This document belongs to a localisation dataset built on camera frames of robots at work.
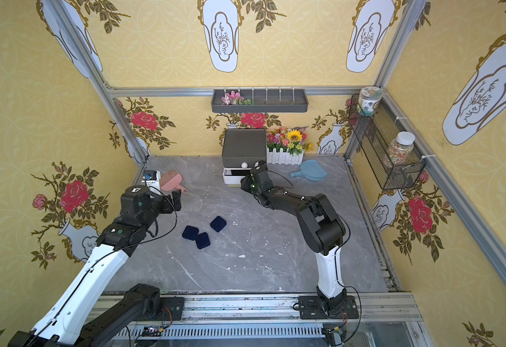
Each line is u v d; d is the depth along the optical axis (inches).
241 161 37.1
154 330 28.8
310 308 28.7
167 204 26.6
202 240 34.5
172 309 28.9
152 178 25.1
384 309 29.8
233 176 38.5
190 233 36.2
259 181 30.1
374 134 38.5
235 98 34.6
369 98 33.0
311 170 46.0
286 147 43.0
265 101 36.4
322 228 20.7
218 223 37.2
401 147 25.7
